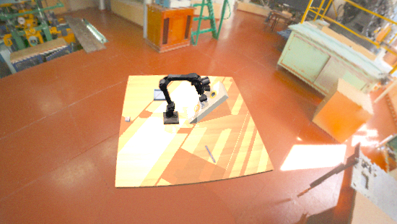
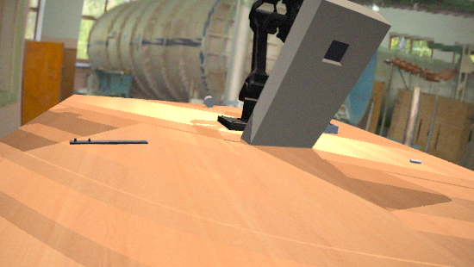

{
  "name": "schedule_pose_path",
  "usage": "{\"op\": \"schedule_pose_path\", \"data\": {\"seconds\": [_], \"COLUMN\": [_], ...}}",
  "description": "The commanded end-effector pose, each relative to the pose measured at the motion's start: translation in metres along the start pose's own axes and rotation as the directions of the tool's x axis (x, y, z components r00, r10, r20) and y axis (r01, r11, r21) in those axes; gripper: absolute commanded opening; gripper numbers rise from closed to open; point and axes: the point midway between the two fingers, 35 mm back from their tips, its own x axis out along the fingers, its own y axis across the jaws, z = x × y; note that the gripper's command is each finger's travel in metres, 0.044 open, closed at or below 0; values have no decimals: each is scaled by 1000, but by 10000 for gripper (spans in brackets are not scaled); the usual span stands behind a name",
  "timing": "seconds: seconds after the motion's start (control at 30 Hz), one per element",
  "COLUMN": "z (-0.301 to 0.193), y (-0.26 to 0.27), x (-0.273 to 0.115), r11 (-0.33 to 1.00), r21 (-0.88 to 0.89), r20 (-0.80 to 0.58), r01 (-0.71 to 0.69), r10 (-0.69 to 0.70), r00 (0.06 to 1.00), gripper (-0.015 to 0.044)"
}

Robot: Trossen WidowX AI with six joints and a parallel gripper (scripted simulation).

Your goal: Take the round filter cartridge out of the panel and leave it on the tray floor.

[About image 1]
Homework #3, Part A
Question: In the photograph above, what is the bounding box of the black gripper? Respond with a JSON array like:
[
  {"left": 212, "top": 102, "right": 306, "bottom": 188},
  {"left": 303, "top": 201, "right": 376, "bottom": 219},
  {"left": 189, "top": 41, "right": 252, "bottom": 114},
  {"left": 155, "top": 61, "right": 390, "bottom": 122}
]
[{"left": 196, "top": 86, "right": 208, "bottom": 102}]

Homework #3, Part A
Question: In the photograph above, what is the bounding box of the cream panel with round hole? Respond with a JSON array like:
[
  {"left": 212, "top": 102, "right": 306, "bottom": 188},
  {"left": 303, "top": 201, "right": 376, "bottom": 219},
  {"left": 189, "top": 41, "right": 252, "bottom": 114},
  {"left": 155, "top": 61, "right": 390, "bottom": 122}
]
[{"left": 186, "top": 81, "right": 229, "bottom": 124}]

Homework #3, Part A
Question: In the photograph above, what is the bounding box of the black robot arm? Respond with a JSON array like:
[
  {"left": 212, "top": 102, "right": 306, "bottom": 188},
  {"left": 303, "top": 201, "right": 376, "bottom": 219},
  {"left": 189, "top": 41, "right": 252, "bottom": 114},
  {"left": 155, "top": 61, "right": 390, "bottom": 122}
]
[{"left": 159, "top": 73, "right": 211, "bottom": 119}]

